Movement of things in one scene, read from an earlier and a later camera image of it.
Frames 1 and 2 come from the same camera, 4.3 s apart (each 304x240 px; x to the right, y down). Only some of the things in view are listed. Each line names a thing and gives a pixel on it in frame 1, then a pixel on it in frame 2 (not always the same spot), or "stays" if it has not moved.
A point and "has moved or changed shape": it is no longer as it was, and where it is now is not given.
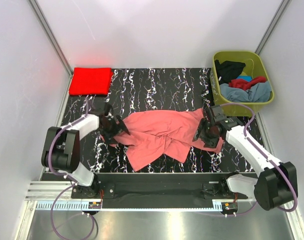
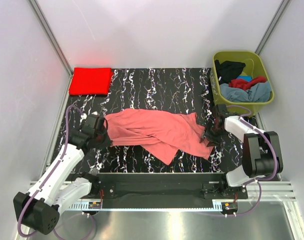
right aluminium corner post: x=283 y=7 stays
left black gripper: x=118 y=128 → x=107 y=142
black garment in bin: x=228 y=70 stays
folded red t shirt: x=91 y=81 stays
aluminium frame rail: x=45 y=195 stays
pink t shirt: x=152 y=136 has moved or changed shape
